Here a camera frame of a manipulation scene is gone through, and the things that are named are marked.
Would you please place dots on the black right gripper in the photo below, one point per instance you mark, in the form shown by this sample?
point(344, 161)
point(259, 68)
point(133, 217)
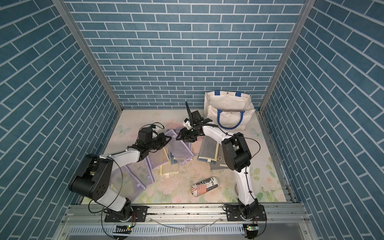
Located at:
point(185, 136)

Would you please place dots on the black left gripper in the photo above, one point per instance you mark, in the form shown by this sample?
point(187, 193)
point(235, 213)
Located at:
point(161, 136)

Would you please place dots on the purple mesh pouch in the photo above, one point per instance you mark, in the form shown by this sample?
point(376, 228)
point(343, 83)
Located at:
point(142, 172)
point(158, 159)
point(179, 150)
point(127, 184)

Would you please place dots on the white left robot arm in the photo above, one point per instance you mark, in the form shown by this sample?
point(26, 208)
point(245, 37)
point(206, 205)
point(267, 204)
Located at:
point(93, 175)

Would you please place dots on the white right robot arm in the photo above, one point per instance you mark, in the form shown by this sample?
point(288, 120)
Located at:
point(237, 154)

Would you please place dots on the yellow trimmed mesh pouch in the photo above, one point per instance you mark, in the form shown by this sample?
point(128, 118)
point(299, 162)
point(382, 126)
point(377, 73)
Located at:
point(220, 163)

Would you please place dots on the white canvas tote bag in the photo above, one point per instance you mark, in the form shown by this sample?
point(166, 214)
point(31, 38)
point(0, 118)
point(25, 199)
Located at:
point(228, 110)

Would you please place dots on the crushed striped drink can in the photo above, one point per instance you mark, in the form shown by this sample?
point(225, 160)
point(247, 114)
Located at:
point(204, 186)

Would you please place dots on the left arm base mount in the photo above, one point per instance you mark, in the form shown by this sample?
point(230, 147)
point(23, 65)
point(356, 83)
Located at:
point(129, 213)

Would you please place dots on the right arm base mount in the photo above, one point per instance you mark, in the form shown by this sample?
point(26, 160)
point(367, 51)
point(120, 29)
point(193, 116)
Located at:
point(246, 212)

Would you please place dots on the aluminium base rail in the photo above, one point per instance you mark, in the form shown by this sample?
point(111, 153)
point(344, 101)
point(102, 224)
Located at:
point(286, 221)

